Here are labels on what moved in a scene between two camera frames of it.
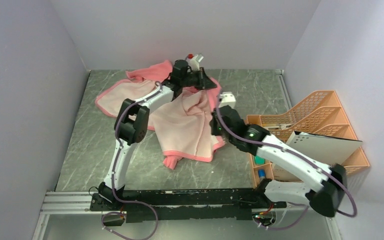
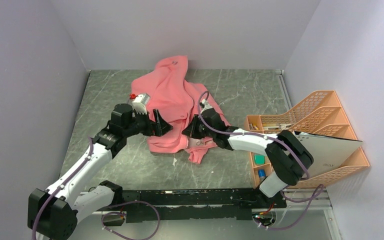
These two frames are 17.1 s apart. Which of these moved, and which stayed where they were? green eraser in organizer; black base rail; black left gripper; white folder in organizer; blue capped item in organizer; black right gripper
Moved: black right gripper; black left gripper
Stayed: green eraser in organizer; white folder in organizer; blue capped item in organizer; black base rail
